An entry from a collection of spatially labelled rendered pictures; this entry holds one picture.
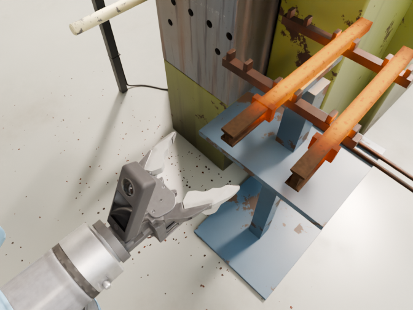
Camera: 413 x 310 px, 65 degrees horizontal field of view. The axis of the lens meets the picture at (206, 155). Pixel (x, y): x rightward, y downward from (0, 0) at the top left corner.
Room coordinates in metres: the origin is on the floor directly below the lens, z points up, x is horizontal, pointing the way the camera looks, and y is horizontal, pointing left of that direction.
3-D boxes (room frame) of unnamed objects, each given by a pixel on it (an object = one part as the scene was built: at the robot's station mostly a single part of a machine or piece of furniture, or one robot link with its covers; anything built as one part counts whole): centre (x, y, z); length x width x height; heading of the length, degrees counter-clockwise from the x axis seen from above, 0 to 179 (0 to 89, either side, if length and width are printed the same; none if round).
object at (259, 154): (0.52, -0.23, 0.66); 0.40 x 0.30 x 0.02; 46
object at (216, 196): (0.22, -0.01, 0.91); 0.09 x 0.03 x 0.06; 99
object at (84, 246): (0.14, 0.16, 0.92); 0.10 x 0.05 x 0.09; 45
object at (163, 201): (0.20, 0.10, 0.91); 0.12 x 0.08 x 0.09; 135
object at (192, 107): (1.16, -0.15, 0.23); 0.56 x 0.38 x 0.47; 134
